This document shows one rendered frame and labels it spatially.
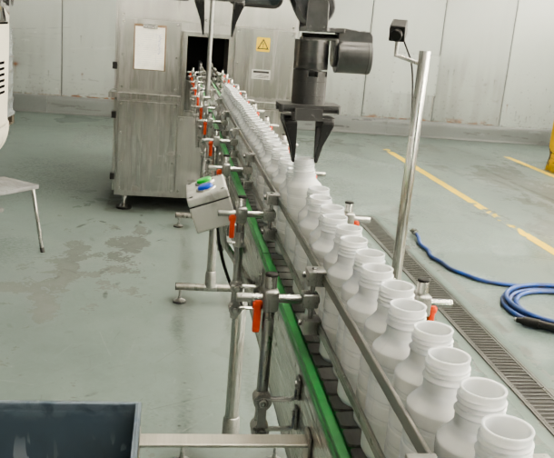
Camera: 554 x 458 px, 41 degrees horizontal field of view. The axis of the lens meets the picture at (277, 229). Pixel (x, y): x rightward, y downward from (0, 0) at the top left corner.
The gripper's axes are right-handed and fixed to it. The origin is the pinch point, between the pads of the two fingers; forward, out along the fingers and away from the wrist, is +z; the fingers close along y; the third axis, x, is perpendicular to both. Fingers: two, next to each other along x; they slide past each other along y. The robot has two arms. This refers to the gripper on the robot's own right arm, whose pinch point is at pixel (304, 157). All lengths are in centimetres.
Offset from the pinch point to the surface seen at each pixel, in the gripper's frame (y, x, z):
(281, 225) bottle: -1.8, 10.1, 14.8
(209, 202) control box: -15.3, 12.1, 11.1
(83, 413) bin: -33, -39, 27
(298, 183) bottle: -1.0, -1.7, 4.2
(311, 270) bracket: -4.0, -33.5, 9.3
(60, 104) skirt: -182, 984, 99
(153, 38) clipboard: -37, 435, -10
